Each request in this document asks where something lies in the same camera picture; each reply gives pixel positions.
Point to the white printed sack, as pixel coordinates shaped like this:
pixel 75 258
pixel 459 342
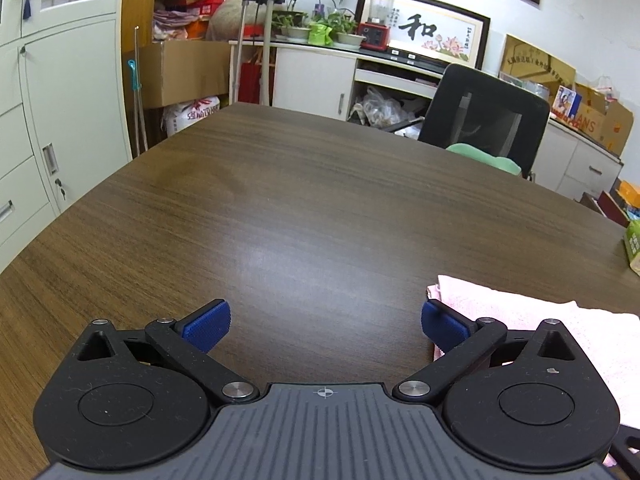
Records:
pixel 177 117

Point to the potted green plant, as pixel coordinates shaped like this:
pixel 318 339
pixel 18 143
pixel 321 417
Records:
pixel 320 5

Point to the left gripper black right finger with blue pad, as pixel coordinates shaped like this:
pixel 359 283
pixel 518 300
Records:
pixel 522 400

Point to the green tissue pack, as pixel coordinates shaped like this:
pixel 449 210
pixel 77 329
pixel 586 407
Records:
pixel 632 245

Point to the green plush cushion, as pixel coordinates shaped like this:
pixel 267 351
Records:
pixel 498 162

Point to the large cardboard box left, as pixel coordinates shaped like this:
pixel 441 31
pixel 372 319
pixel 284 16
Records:
pixel 177 71

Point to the cardboard box on cabinet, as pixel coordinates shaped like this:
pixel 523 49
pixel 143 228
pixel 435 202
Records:
pixel 607 123

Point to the framed calligraphy flower picture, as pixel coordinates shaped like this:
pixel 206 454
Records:
pixel 425 32

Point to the white low cabinet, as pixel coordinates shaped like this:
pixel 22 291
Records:
pixel 394 96

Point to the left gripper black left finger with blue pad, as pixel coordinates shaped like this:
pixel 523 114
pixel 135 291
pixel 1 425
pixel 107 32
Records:
pixel 129 399

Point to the white grey filing cabinet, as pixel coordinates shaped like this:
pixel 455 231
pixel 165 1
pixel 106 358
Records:
pixel 63 126

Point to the black mesh office chair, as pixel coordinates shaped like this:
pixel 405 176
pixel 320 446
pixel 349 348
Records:
pixel 476 109

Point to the orange box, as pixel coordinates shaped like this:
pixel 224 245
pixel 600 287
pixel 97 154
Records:
pixel 630 193

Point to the red blender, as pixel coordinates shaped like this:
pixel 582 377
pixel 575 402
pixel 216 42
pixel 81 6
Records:
pixel 377 17

